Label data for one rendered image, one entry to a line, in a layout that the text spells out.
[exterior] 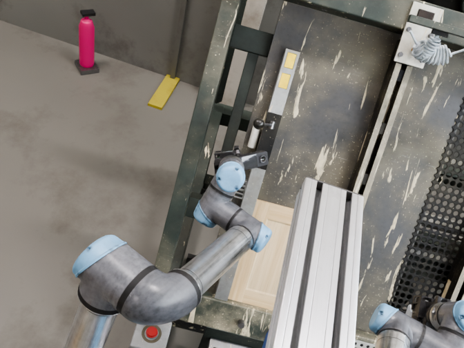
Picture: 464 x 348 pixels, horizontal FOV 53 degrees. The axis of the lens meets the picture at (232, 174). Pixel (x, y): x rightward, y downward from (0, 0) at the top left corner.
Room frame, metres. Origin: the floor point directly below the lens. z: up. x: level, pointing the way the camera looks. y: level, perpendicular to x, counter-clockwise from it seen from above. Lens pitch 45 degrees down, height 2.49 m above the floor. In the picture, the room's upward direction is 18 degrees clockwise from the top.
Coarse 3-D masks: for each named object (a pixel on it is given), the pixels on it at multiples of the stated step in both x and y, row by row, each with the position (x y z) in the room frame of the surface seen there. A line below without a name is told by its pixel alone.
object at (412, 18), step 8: (416, 16) 1.38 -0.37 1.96; (416, 24) 1.38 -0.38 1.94; (424, 24) 1.37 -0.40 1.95; (432, 24) 1.37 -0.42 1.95; (440, 24) 1.38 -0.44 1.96; (448, 32) 1.38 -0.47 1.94; (456, 32) 1.38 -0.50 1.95; (424, 40) 1.41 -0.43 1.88; (416, 48) 1.39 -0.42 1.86; (432, 48) 1.39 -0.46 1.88; (440, 48) 1.40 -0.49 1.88; (448, 48) 1.42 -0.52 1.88; (432, 56) 1.38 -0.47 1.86; (440, 56) 1.38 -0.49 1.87; (448, 56) 1.38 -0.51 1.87; (432, 64) 1.39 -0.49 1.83
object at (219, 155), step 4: (216, 152) 1.09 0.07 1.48; (224, 152) 1.07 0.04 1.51; (228, 152) 1.07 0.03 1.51; (232, 152) 1.07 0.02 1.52; (236, 152) 1.08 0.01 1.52; (220, 156) 1.05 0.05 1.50; (224, 156) 1.06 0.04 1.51; (236, 156) 1.02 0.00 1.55; (216, 160) 1.03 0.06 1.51; (220, 160) 1.02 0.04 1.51; (216, 164) 0.99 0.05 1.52; (216, 168) 0.99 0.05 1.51; (216, 172) 0.98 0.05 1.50
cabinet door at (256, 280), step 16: (256, 208) 1.16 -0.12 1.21; (272, 208) 1.17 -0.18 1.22; (288, 208) 1.19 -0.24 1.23; (272, 224) 1.14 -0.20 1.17; (288, 224) 1.15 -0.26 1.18; (272, 240) 1.11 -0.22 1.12; (256, 256) 1.07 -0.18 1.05; (272, 256) 1.08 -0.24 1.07; (240, 272) 1.02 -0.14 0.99; (256, 272) 1.03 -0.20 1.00; (272, 272) 1.05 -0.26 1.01; (240, 288) 0.99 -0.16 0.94; (256, 288) 1.00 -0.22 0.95; (272, 288) 1.01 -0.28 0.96; (256, 304) 0.97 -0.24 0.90; (272, 304) 0.98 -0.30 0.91
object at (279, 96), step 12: (288, 72) 1.41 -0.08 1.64; (276, 84) 1.38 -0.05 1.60; (288, 84) 1.39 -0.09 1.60; (276, 96) 1.36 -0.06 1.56; (276, 108) 1.34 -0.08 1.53; (264, 120) 1.33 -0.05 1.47; (252, 168) 1.22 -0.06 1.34; (252, 180) 1.19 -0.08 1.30; (252, 192) 1.17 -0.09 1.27; (240, 204) 1.16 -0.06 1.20; (252, 204) 1.15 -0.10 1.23; (228, 276) 0.99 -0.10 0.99; (216, 288) 0.98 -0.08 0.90; (228, 288) 0.97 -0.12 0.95
